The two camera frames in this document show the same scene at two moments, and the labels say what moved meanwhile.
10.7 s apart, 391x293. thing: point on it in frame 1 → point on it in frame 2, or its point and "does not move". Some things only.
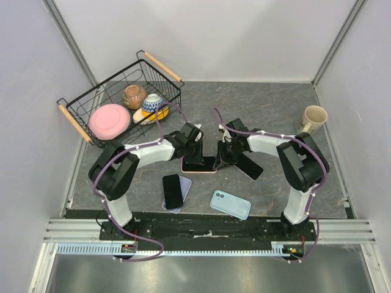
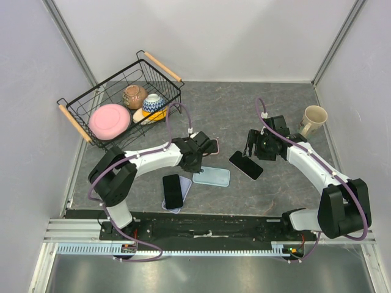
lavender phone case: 185,185 does not move
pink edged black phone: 249,165 does not move
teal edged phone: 201,165 → 213,147
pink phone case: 198,164 → 218,148
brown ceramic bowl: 134,96 does not move
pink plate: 109,121 does not move
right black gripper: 221,155 → 255,137
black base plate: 208,231 does not move
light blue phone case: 231,204 → 212,176
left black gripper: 198,159 does not move
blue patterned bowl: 152,102 does not move
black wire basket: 127,105 does not move
